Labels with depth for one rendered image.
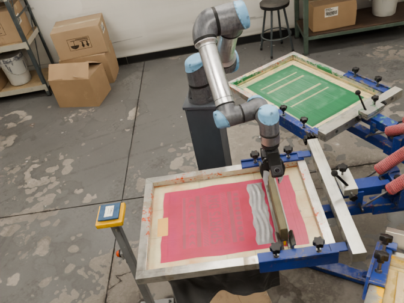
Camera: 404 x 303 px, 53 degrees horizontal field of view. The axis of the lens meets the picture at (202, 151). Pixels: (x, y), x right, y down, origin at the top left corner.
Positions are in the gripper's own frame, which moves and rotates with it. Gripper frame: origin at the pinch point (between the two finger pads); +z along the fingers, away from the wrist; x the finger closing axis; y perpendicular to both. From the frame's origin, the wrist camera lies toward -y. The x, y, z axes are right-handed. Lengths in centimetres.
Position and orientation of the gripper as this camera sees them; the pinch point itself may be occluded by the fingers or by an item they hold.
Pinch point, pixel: (273, 183)
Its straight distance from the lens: 171.3
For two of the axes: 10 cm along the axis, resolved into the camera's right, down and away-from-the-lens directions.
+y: -0.4, -6.1, 7.9
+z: 1.5, 7.8, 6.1
